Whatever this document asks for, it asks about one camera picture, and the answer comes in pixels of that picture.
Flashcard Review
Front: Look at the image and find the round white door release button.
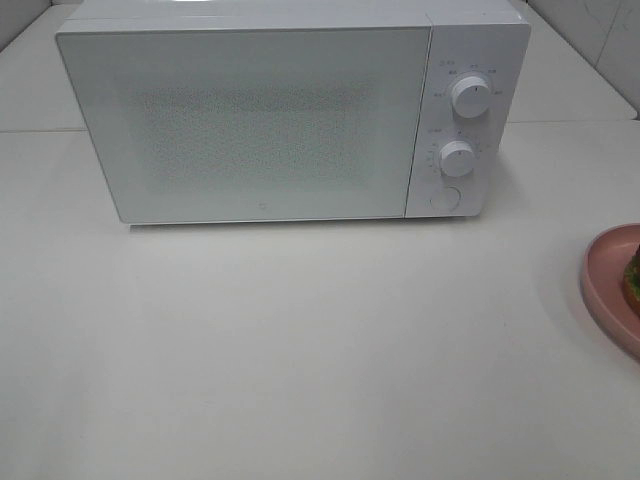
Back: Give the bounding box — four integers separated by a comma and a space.
430, 186, 461, 213

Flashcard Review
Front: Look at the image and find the white microwave door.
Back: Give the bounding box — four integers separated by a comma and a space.
57, 27, 430, 224

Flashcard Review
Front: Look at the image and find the pink round plate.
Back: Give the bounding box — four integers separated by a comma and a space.
580, 223, 639, 363

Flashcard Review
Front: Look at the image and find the burger with lettuce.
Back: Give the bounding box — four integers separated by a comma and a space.
621, 247, 640, 317

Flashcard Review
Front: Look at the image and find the lower white microwave knob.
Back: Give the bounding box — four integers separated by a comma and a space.
439, 140, 476, 178

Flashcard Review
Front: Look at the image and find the white microwave knob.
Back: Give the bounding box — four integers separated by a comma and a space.
450, 72, 492, 119
439, 140, 476, 178

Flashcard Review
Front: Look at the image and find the white microwave oven body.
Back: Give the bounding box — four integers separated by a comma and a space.
55, 1, 531, 219

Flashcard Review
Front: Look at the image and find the upper white microwave knob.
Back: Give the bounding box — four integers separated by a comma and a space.
450, 72, 492, 119

